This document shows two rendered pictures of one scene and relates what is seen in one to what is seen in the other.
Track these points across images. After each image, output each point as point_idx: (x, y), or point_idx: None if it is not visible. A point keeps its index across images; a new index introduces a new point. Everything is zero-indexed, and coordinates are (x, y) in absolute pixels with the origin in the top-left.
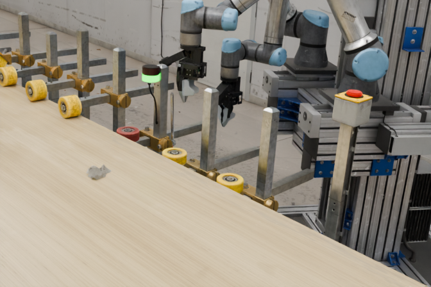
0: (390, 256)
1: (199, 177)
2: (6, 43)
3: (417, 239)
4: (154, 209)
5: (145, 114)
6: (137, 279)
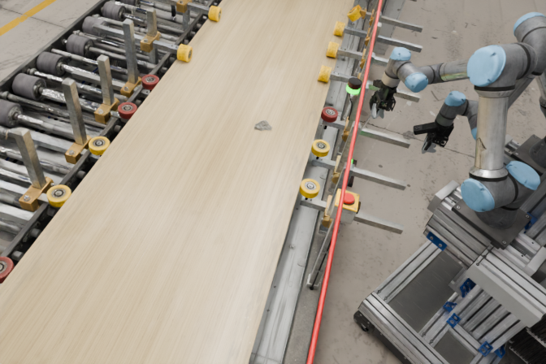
0: (483, 344)
1: (299, 171)
2: None
3: (526, 360)
4: (242, 166)
5: (530, 100)
6: (171, 189)
